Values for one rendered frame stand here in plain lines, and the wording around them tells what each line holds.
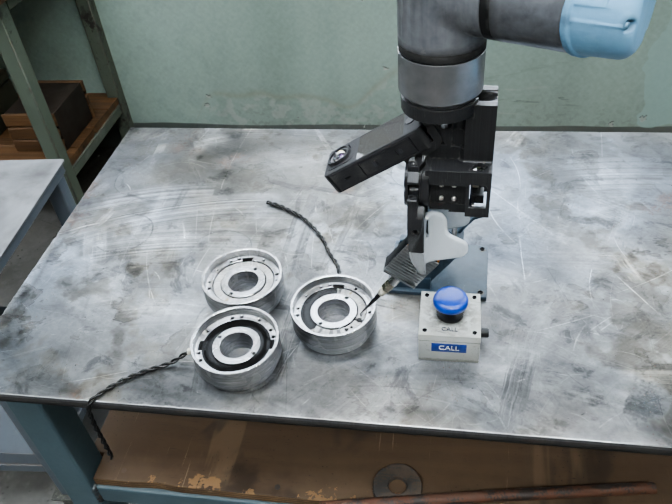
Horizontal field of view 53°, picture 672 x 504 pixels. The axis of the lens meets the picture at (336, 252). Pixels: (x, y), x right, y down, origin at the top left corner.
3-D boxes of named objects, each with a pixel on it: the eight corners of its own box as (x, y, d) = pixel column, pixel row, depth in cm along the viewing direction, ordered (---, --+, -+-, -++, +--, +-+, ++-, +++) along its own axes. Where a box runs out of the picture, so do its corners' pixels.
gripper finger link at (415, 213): (422, 261, 68) (423, 186, 63) (407, 260, 68) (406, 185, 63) (426, 234, 72) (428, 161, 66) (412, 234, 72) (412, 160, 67)
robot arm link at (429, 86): (392, 65, 56) (403, 24, 62) (393, 114, 59) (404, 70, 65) (485, 67, 54) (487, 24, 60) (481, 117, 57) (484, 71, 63)
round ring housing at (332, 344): (372, 362, 80) (371, 339, 78) (286, 356, 82) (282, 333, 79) (381, 298, 88) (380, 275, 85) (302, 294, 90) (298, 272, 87)
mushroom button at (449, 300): (431, 336, 79) (432, 307, 76) (433, 311, 82) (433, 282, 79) (466, 338, 79) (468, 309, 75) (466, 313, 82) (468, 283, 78)
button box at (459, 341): (418, 360, 80) (418, 332, 77) (421, 316, 85) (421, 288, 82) (488, 364, 79) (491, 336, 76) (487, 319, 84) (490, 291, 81)
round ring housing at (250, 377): (287, 327, 86) (283, 304, 83) (278, 395, 78) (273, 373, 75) (206, 328, 87) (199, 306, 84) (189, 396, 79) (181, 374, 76)
